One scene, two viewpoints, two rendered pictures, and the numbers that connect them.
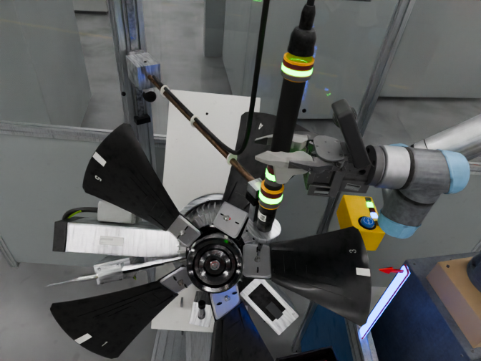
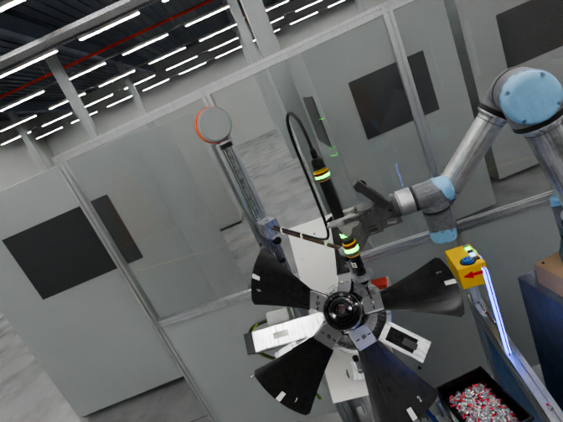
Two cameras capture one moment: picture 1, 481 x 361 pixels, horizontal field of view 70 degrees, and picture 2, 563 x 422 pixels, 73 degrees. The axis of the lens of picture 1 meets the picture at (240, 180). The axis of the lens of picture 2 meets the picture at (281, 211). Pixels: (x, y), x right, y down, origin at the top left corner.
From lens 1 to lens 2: 62 cm
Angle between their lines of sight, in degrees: 28
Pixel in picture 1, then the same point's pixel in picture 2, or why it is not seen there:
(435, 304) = (551, 297)
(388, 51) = (426, 141)
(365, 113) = not seen: hidden behind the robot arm
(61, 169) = (240, 329)
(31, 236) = (234, 404)
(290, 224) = not seen: hidden behind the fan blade
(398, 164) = (404, 196)
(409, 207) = (433, 218)
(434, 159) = (425, 184)
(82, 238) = (262, 339)
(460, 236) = not seen: outside the picture
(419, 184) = (424, 201)
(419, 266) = (530, 277)
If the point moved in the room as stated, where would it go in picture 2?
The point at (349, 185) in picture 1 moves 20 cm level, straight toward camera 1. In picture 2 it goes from (389, 221) to (368, 259)
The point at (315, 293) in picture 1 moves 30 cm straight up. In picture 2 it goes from (417, 306) to (386, 218)
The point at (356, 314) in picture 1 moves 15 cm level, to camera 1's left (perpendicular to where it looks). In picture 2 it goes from (454, 310) to (401, 321)
